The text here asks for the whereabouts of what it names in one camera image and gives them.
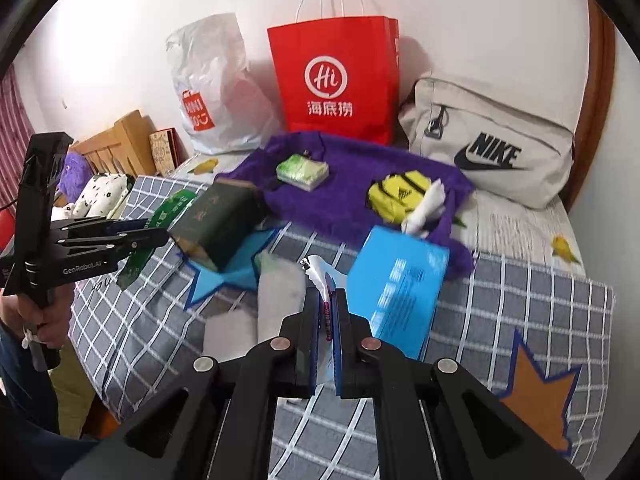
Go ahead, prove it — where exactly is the purple plush toy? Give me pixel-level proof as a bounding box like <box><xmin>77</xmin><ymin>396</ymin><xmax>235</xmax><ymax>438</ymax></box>
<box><xmin>57</xmin><ymin>152</ymin><xmax>93</xmax><ymax>201</ymax></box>

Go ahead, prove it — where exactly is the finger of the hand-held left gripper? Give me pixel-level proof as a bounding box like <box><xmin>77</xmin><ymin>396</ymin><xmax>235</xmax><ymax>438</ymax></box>
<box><xmin>102</xmin><ymin>216</ymin><xmax>151</xmax><ymax>236</ymax></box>
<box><xmin>112</xmin><ymin>227</ymin><xmax>172</xmax><ymax>262</ymax></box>

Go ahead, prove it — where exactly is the white plastic shopping bag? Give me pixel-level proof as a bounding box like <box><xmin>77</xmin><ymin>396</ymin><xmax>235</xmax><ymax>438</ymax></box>
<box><xmin>166</xmin><ymin>12</ymin><xmax>281</xmax><ymax>156</ymax></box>

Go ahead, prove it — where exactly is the yellow striped pouch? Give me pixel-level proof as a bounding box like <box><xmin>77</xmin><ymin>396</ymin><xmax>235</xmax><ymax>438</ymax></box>
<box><xmin>367</xmin><ymin>170</ymin><xmax>433</xmax><ymax>223</ymax></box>

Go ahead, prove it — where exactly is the blue cardboard box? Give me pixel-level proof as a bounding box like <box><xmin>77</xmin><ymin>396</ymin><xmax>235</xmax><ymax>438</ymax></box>
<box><xmin>345</xmin><ymin>225</ymin><xmax>451</xmax><ymax>361</ymax></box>

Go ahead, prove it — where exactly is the green tissue pack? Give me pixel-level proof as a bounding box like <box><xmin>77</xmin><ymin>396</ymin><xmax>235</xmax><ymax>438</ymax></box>
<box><xmin>276</xmin><ymin>152</ymin><xmax>331</xmax><ymax>192</ymax></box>

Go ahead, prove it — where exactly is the white paper sheet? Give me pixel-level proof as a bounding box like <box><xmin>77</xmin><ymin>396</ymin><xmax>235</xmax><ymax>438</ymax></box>
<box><xmin>202</xmin><ymin>312</ymin><xmax>258</xmax><ymax>356</ymax></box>

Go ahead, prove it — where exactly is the purple fuzzy sweater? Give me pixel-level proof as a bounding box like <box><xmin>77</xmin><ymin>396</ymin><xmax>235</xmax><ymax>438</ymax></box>
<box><xmin>215</xmin><ymin>130</ymin><xmax>478</xmax><ymax>281</ymax></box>

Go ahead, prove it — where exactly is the grey fabric bag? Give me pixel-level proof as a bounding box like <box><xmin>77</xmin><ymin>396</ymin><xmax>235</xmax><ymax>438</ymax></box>
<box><xmin>397</xmin><ymin>75</ymin><xmax>576</xmax><ymax>211</ymax></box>

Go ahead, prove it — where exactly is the wooden headboard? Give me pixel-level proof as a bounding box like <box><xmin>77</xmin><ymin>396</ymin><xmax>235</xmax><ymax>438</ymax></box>
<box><xmin>67</xmin><ymin>110</ymin><xmax>158</xmax><ymax>178</ymax></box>

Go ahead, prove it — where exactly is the person's left hand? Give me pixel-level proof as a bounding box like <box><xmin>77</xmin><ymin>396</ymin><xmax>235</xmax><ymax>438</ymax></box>
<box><xmin>17</xmin><ymin>285</ymin><xmax>73</xmax><ymax>357</ymax></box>

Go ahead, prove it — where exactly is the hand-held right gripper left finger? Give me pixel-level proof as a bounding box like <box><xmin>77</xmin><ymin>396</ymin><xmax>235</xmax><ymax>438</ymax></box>
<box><xmin>60</xmin><ymin>287</ymin><xmax>323</xmax><ymax>480</ymax></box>

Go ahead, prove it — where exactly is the grey checked blanket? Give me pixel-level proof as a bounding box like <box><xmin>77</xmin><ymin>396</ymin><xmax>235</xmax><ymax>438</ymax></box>
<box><xmin>70</xmin><ymin>175</ymin><xmax>616</xmax><ymax>480</ymax></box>

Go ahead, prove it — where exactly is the green packet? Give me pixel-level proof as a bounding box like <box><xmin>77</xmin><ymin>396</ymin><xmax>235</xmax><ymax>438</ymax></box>
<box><xmin>117</xmin><ymin>190</ymin><xmax>198</xmax><ymax>291</ymax></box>

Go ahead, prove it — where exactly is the person's blue jeans leg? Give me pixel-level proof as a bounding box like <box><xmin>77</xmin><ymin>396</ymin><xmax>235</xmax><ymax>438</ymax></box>
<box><xmin>0</xmin><ymin>325</ymin><xmax>101</xmax><ymax>480</ymax></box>

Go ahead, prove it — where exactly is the red paper bag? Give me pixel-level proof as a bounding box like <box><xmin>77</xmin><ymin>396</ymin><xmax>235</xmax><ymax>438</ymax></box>
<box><xmin>266</xmin><ymin>0</ymin><xmax>401</xmax><ymax>147</ymax></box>

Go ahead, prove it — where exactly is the brown book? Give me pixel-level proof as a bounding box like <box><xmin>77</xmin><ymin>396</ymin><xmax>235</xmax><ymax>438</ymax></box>
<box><xmin>149</xmin><ymin>128</ymin><xmax>191</xmax><ymax>177</ymax></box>

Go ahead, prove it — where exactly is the white flower print pillow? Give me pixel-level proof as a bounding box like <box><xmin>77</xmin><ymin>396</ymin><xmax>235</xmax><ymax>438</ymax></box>
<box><xmin>62</xmin><ymin>172</ymin><xmax>133</xmax><ymax>221</ymax></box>

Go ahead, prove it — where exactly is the translucent white plastic packet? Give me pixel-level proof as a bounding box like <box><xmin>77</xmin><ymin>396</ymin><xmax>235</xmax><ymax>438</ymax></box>
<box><xmin>257</xmin><ymin>255</ymin><xmax>308</xmax><ymax>346</ymax></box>

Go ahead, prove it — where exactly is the white and pink packet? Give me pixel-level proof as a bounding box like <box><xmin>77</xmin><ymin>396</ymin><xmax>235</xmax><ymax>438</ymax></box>
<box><xmin>300</xmin><ymin>255</ymin><xmax>351</xmax><ymax>391</ymax></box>

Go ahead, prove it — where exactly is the red object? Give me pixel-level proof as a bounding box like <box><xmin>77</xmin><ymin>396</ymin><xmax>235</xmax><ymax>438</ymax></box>
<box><xmin>0</xmin><ymin>210</ymin><xmax>16</xmax><ymax>253</ymax></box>

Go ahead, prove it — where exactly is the dark green box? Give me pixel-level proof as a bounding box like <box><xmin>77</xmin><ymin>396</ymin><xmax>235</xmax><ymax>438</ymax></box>
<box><xmin>170</xmin><ymin>180</ymin><xmax>268</xmax><ymax>273</ymax></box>

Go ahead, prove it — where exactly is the striped curtain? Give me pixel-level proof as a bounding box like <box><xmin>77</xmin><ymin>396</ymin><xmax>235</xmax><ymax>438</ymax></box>
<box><xmin>0</xmin><ymin>67</ymin><xmax>33</xmax><ymax>206</ymax></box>

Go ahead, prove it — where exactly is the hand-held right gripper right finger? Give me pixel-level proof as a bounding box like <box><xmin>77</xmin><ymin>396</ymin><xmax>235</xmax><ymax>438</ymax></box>
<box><xmin>332</xmin><ymin>287</ymin><xmax>586</xmax><ymax>480</ymax></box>

